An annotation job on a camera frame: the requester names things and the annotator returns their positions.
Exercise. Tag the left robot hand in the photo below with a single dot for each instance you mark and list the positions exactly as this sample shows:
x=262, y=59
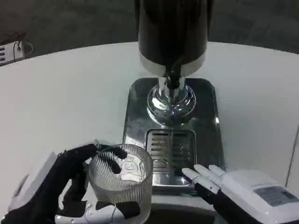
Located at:
x=58, y=172

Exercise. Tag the clear ribbed glass cup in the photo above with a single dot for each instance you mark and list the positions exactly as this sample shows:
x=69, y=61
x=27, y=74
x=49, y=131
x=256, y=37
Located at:
x=121, y=182

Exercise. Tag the black drink dispenser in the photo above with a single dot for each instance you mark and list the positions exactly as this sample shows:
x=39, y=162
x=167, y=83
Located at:
x=172, y=44

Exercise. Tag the steel drip tray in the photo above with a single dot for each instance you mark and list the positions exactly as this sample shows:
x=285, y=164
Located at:
x=171, y=130

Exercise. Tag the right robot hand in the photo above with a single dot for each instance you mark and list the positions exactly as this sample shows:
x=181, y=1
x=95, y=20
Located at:
x=245, y=193

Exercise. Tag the slotted steel drain grid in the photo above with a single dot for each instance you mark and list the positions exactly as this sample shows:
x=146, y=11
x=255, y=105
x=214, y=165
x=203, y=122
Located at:
x=170, y=150

